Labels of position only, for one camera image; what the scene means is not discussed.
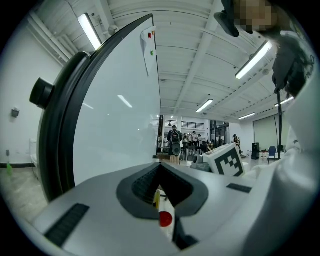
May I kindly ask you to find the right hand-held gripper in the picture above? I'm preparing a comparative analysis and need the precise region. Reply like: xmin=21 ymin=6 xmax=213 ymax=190
xmin=190 ymin=142 xmax=246 ymax=178

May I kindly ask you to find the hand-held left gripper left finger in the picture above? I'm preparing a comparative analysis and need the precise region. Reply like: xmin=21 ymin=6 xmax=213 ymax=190
xmin=32 ymin=161 xmax=181 ymax=256

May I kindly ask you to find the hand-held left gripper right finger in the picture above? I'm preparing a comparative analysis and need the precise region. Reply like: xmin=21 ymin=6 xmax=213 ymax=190
xmin=159 ymin=161 xmax=266 ymax=256

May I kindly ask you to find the white marker with red cap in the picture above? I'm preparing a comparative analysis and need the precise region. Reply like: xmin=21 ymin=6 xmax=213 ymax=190
xmin=158 ymin=197 xmax=176 ymax=242

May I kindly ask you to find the yellow marker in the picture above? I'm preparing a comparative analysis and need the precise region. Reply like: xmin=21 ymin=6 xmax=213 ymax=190
xmin=152 ymin=189 xmax=162 ymax=210

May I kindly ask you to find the black cabinet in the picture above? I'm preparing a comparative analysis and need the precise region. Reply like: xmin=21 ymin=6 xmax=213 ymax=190
xmin=251 ymin=142 xmax=261 ymax=161

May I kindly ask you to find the blue chair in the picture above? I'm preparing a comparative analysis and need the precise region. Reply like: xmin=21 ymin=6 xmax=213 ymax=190
xmin=267 ymin=146 xmax=278 ymax=165

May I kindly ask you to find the long ceiling light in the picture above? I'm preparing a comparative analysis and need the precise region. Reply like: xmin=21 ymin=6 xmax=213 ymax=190
xmin=234 ymin=40 xmax=274 ymax=80
xmin=274 ymin=96 xmax=295 ymax=108
xmin=237 ymin=112 xmax=257 ymax=121
xmin=195 ymin=98 xmax=215 ymax=113
xmin=77 ymin=12 xmax=102 ymax=51

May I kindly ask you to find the white paper sheet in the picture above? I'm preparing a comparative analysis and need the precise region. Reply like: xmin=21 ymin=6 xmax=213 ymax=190
xmin=139 ymin=25 xmax=158 ymax=78

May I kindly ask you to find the black round knob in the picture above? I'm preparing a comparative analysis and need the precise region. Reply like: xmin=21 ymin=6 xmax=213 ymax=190
xmin=29 ymin=77 xmax=56 ymax=110

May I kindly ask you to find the pale green wall screen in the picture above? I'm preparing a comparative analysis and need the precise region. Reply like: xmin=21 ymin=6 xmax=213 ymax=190
xmin=252 ymin=114 xmax=291 ymax=151

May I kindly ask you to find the black cable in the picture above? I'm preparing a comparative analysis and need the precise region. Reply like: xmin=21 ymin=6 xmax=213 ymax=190
xmin=274 ymin=86 xmax=285 ymax=157

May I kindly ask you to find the whiteboard with black frame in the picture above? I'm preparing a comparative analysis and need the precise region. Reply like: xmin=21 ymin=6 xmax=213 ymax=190
xmin=36 ymin=13 xmax=162 ymax=203

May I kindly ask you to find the black head-worn camera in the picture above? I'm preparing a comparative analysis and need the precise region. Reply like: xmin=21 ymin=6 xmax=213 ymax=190
xmin=213 ymin=0 xmax=241 ymax=39

